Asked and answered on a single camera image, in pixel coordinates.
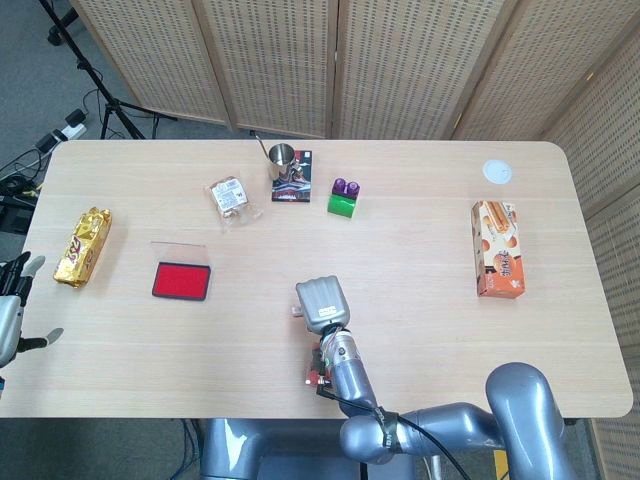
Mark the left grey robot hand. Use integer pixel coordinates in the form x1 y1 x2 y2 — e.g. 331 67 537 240
0 252 65 369

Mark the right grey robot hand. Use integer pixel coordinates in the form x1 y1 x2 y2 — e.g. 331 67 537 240
294 275 350 335

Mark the red ink pad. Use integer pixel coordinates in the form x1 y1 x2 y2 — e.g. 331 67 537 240
150 241 212 303

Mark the clear plastic earphone box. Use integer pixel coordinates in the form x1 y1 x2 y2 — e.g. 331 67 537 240
304 341 335 390

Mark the green toy block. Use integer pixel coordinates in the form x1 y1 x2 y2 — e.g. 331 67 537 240
326 193 361 221

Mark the gold foil snack bag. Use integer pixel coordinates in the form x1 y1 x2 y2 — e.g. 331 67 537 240
53 205 114 290

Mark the dark printed card box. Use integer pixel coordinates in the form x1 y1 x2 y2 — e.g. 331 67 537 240
271 148 315 205

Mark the purple toy block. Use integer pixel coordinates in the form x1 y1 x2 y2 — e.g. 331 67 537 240
331 176 363 199

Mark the clear bag of pastries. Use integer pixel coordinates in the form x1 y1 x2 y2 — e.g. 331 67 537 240
203 174 265 236

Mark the steel long-spout pitcher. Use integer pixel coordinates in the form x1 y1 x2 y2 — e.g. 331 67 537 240
249 130 297 182

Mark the grey robot torso base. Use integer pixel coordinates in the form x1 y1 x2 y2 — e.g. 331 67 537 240
198 417 417 480

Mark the orange biscuit box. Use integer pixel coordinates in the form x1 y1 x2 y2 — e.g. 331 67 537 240
470 200 528 299

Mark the white power strip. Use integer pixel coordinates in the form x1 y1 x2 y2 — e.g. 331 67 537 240
35 109 89 152

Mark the white round table cap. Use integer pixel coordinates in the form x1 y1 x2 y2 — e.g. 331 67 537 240
481 158 514 185

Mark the black tripod stand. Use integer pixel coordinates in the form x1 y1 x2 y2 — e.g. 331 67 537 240
38 0 177 141

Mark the black floor cable bundle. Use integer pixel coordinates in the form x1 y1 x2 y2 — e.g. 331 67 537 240
0 89 101 234

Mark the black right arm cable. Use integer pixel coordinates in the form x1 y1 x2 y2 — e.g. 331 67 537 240
316 380 461 480

